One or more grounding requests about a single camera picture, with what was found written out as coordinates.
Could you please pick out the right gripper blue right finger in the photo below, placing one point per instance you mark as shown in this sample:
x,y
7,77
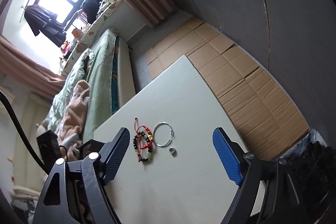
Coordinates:
x,y
231,155

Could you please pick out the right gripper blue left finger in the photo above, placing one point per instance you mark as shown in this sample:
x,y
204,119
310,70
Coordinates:
x,y
112,154

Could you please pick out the plush toy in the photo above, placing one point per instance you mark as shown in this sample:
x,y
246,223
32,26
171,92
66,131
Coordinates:
x,y
43,127

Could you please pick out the pink fleece blanket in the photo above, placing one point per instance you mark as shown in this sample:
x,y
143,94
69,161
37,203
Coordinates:
x,y
70,129

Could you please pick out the flattened cardboard on floor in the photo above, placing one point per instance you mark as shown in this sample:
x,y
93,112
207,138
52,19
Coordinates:
x,y
262,113

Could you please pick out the silver bangle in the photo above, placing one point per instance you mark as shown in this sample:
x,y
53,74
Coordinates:
x,y
163,134

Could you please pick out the light green quilt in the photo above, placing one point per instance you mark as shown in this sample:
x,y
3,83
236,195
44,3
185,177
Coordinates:
x,y
78,72

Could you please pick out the pink left curtain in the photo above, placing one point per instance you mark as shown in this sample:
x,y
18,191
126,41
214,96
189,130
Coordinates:
x,y
23,69

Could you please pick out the bed with green sheet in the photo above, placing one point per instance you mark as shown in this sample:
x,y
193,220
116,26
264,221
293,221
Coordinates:
x,y
110,80

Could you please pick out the orange item on sill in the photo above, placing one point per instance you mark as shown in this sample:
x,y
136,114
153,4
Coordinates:
x,y
77,33

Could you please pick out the dark hanging clothes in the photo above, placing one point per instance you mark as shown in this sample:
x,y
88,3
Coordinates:
x,y
43,21

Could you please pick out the patterned window seat cushion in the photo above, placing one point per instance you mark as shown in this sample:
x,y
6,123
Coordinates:
x,y
87,39

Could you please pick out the dark bundle on sill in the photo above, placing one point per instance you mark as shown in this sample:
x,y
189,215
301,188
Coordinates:
x,y
91,8

